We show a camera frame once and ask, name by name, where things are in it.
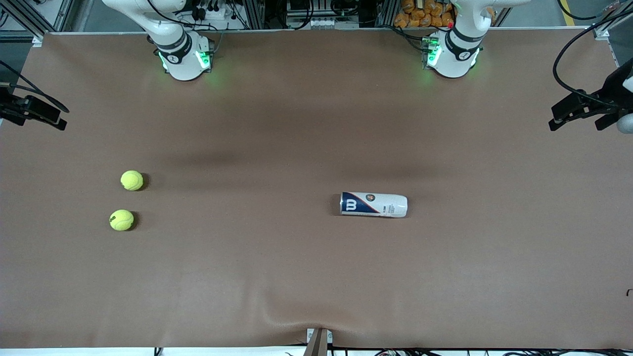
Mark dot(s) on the metal table edge bracket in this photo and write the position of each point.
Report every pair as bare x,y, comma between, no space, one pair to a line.
319,342

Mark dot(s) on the bag of orange items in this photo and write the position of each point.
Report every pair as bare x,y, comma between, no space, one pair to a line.
420,15

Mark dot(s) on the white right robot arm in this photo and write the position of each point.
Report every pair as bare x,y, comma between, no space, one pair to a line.
183,64

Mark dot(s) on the brown table cover sheet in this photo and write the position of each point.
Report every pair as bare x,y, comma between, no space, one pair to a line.
316,277

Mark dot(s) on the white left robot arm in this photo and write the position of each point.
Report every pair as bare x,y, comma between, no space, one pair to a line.
452,64

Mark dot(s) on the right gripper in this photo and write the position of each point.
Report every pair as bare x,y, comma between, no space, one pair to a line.
19,108

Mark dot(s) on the white blue tennis ball can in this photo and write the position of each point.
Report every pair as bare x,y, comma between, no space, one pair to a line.
385,205

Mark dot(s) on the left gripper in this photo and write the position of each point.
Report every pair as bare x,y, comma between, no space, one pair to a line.
606,100

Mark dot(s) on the yellow tennis ball black logo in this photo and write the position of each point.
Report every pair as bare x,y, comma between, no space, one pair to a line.
121,220

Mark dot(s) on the socket box with black plugs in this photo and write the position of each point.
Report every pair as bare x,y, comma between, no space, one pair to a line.
211,12

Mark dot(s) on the aluminium frame post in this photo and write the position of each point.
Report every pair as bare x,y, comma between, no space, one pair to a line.
386,12
42,20
254,14
610,22

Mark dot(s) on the white power strip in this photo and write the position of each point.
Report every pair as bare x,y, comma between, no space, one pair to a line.
319,22

